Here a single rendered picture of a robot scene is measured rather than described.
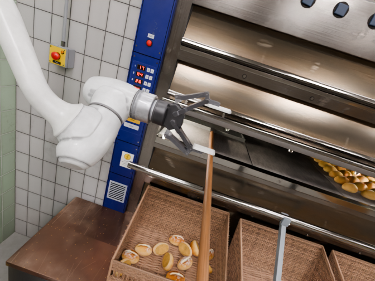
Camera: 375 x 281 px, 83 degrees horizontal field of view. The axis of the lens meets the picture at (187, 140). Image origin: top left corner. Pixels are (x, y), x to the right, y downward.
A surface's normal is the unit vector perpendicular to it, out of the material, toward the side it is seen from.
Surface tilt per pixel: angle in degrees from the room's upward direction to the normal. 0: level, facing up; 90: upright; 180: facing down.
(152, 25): 90
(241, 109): 70
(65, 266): 0
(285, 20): 90
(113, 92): 41
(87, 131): 50
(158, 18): 90
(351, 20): 90
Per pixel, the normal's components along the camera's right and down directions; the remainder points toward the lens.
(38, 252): 0.29, -0.89
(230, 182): -0.03, 0.00
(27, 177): -0.14, 0.32
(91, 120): 0.64, -0.30
